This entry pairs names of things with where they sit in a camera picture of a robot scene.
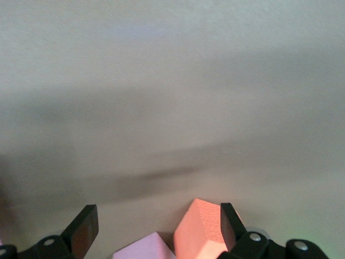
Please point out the brown table cover sheet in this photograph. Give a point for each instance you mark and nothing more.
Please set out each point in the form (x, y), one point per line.
(161, 81)

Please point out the pink foam cube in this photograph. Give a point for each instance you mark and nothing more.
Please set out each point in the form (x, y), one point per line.
(145, 248)

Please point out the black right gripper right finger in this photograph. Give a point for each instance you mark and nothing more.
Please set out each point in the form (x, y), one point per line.
(234, 240)

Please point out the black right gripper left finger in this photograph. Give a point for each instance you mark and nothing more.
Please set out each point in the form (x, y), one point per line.
(81, 237)

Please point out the orange foam cube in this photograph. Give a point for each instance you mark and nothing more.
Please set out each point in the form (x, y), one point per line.
(199, 229)

